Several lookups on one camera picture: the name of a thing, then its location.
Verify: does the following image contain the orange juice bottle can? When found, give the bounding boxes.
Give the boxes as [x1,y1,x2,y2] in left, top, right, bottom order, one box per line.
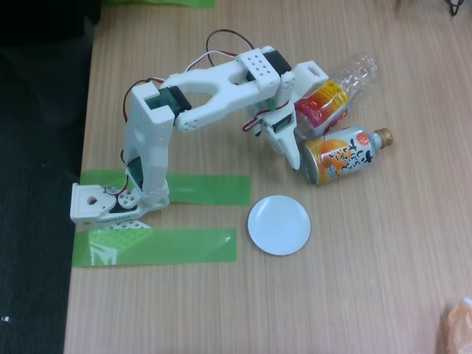
[298,125,394,185]

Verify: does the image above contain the small white round plate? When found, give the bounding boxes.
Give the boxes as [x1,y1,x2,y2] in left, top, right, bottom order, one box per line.
[247,195,312,256]

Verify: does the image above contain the green tape strip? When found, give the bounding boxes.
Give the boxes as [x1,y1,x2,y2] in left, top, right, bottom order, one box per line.
[100,0,217,9]
[71,227,237,269]
[79,168,252,207]

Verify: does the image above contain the clear plastic bottle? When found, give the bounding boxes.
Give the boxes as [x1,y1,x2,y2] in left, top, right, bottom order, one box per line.
[294,54,380,143]

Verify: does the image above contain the orange translucent plastic bag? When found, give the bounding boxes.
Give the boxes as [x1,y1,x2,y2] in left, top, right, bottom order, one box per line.
[440,296,472,354]

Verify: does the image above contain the black cable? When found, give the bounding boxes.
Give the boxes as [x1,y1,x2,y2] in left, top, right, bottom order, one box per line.
[443,0,466,16]

